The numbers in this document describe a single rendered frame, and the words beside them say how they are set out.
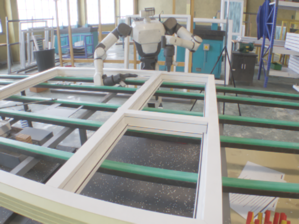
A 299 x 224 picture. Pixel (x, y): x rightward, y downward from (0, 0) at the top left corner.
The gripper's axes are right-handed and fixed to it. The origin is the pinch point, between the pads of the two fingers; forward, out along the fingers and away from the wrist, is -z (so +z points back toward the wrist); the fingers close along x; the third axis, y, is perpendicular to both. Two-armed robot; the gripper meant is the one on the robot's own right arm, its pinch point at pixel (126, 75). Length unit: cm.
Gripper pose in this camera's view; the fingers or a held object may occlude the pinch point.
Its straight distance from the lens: 173.3
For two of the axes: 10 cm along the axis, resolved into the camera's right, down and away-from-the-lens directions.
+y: -2.5, -9.7, 0.0
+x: -2.4, 0.6, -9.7
